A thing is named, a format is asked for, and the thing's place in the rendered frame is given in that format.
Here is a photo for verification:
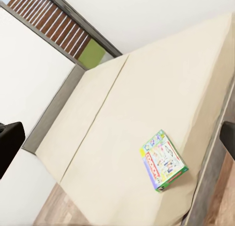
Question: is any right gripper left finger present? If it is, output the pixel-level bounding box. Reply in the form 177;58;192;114
0;121;26;180

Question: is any board game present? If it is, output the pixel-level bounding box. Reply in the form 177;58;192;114
139;130;189;192

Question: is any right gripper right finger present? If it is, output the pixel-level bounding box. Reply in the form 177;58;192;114
219;121;235;160

